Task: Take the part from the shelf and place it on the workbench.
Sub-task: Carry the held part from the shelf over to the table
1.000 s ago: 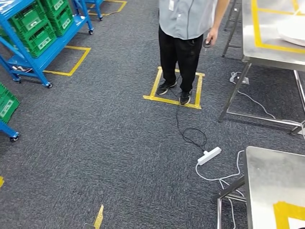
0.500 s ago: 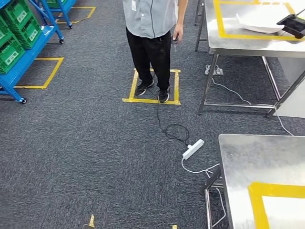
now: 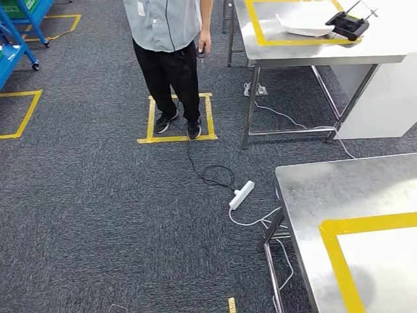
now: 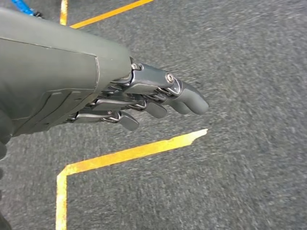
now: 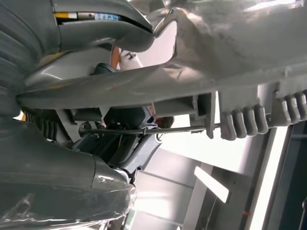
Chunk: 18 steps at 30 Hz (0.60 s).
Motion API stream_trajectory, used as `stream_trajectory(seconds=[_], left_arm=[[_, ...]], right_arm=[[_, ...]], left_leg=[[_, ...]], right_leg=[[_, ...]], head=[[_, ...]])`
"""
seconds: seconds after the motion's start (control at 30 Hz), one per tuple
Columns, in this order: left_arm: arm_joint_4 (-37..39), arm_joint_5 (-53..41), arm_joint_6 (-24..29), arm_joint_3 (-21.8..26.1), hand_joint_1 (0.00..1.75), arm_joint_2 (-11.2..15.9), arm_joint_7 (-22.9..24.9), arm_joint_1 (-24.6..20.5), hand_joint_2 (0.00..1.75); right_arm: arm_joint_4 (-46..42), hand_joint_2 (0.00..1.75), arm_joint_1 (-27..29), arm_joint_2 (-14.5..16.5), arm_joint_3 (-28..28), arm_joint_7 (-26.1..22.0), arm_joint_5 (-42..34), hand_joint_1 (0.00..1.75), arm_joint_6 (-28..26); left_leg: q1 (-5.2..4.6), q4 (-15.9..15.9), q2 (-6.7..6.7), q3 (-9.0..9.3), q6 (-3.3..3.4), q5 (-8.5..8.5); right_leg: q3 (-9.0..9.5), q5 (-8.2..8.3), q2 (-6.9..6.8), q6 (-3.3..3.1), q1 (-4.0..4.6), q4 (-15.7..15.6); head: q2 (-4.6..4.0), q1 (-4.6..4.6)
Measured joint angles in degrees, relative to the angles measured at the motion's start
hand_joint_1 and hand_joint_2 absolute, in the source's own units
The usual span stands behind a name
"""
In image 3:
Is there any person's left hand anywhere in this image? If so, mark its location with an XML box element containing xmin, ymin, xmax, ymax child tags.
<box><xmin>198</xmin><ymin>29</ymin><xmax>213</xmax><ymax>59</ymax></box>

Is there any black handheld switch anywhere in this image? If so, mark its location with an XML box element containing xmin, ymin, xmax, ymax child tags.
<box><xmin>195</xmin><ymin>45</ymin><xmax>207</xmax><ymax>70</ymax></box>

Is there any white plastic cover part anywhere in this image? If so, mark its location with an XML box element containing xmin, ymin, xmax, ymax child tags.
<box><xmin>276</xmin><ymin>1</ymin><xmax>336</xmax><ymax>38</ymax></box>

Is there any black plastic part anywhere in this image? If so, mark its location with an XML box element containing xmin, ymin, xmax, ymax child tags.
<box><xmin>325</xmin><ymin>0</ymin><xmax>379</xmax><ymax>42</ymax></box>

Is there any steel workbench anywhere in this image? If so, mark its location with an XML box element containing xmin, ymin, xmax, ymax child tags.
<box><xmin>263</xmin><ymin>153</ymin><xmax>417</xmax><ymax>313</ymax></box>

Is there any blue metal shelf rack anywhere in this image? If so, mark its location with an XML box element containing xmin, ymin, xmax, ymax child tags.
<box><xmin>0</xmin><ymin>0</ymin><xmax>55</xmax><ymax>48</ymax></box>
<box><xmin>0</xmin><ymin>17</ymin><xmax>40</xmax><ymax>91</ymax></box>

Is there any person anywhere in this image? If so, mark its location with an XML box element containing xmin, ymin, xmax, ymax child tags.
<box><xmin>123</xmin><ymin>0</ymin><xmax>214</xmax><ymax>140</ymax></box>

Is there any yellow floor tape square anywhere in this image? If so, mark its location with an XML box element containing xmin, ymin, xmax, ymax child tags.
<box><xmin>0</xmin><ymin>89</ymin><xmax>43</xmax><ymax>140</ymax></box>
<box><xmin>136</xmin><ymin>92</ymin><xmax>219</xmax><ymax>145</ymax></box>
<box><xmin>23</xmin><ymin>14</ymin><xmax>82</xmax><ymax>43</ymax></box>

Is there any steel table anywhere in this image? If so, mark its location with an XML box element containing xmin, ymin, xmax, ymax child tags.
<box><xmin>222</xmin><ymin>0</ymin><xmax>417</xmax><ymax>150</ymax></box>

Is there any white power strip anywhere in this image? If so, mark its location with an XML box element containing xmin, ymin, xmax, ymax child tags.
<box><xmin>228</xmin><ymin>180</ymin><xmax>255</xmax><ymax>211</ymax></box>

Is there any white side panel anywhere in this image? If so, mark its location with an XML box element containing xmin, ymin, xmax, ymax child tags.
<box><xmin>330</xmin><ymin>52</ymin><xmax>417</xmax><ymax>142</ymax></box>

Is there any green plastic crate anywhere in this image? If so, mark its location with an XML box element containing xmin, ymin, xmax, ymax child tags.
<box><xmin>0</xmin><ymin>0</ymin><xmax>40</xmax><ymax>19</ymax></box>

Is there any yellow tape frame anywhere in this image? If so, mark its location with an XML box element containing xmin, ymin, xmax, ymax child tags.
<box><xmin>244</xmin><ymin>0</ymin><xmax>363</xmax><ymax>48</ymax></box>

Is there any white floor cable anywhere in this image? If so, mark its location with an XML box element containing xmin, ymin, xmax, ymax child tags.
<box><xmin>244</xmin><ymin>82</ymin><xmax>357</xmax><ymax>160</ymax></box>

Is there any black floor cable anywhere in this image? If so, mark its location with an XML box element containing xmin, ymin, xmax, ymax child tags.
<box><xmin>176</xmin><ymin>99</ymin><xmax>236</xmax><ymax>193</ymax></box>

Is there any white power strip cable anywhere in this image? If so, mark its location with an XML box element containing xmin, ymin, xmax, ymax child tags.
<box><xmin>228</xmin><ymin>206</ymin><xmax>295</xmax><ymax>313</ymax></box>

